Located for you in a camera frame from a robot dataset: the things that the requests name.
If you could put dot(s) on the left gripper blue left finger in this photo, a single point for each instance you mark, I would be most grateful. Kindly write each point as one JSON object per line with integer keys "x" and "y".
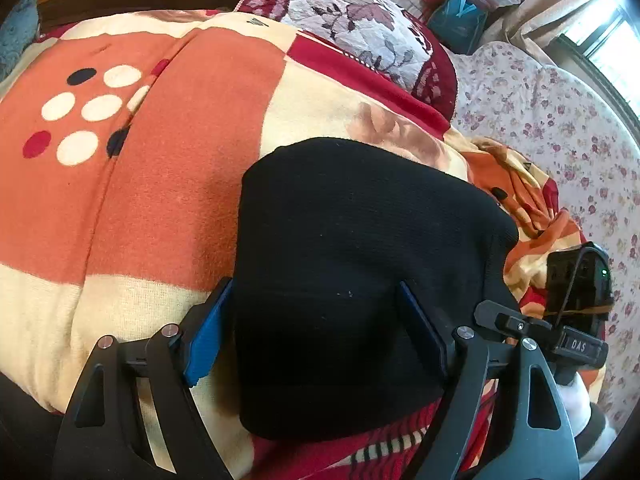
{"x": 102, "y": 434}

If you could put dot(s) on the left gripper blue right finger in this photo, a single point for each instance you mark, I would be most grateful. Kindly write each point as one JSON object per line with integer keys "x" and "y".
{"x": 529, "y": 435}

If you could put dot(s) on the black pants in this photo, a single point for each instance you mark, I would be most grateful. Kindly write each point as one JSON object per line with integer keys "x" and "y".
{"x": 329, "y": 230}

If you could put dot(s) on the right hand white glove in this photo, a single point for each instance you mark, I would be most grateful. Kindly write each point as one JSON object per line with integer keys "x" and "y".
{"x": 593, "y": 433}

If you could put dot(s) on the pink floral bed sheet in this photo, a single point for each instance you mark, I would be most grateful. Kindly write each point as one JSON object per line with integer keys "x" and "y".
{"x": 566, "y": 129}

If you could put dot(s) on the orange red patterned blanket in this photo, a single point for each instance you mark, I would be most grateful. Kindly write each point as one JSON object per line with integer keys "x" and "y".
{"x": 124, "y": 143}

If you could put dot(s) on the blue shopping bag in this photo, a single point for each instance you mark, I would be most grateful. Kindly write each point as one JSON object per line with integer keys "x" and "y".
{"x": 458, "y": 25}

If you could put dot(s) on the red white floral pillow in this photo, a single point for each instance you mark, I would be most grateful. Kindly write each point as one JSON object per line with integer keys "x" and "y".
{"x": 379, "y": 34}

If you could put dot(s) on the teal fleece jacket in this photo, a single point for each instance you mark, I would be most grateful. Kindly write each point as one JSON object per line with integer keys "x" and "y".
{"x": 17, "y": 32}

